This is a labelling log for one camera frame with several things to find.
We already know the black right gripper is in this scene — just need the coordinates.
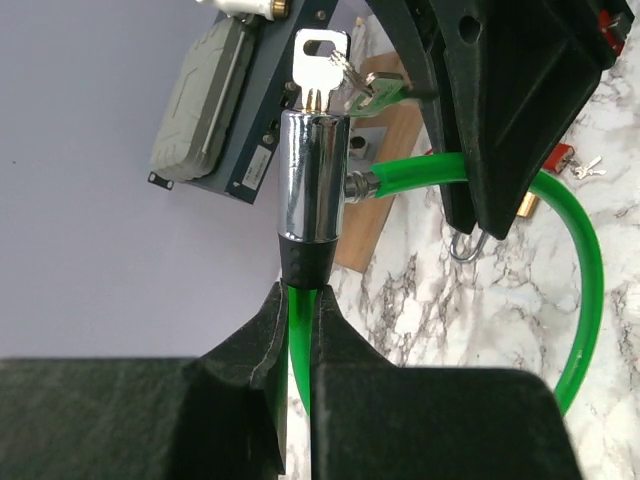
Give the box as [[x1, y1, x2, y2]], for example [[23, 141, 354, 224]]
[[431, 0, 635, 240]]

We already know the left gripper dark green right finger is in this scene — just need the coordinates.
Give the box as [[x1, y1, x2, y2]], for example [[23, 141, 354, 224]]
[[311, 287, 582, 479]]

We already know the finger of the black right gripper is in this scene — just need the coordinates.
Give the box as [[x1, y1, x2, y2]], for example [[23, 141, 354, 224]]
[[364, 0, 476, 236]]

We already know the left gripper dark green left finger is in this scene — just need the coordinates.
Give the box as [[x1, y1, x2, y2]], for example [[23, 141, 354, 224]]
[[1, 284, 288, 479]]

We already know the red plastic seal tag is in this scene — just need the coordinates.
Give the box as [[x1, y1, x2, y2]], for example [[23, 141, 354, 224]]
[[542, 143, 575, 174]]

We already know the brass padlock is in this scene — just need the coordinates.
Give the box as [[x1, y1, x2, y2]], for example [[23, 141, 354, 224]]
[[448, 192, 539, 262]]

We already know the green cable lock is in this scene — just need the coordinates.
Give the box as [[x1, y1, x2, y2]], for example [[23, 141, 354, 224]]
[[278, 110, 604, 413]]

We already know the small key pair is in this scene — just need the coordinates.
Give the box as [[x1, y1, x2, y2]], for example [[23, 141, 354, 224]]
[[292, 28, 408, 118]]

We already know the wooden board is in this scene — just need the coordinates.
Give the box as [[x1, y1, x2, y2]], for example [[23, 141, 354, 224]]
[[332, 52, 426, 274]]

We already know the white pipe fitting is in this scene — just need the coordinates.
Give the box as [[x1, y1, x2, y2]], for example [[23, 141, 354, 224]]
[[197, 0, 291, 21]]

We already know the grey plastic case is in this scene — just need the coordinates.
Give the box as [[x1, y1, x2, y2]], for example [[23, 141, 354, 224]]
[[150, 18, 255, 182]]

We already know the grey metal bracket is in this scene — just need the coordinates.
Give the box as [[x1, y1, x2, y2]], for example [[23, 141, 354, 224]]
[[349, 127, 388, 163]]

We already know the dark teal network switch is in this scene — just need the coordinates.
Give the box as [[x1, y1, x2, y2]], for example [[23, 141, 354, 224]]
[[148, 1, 336, 204]]

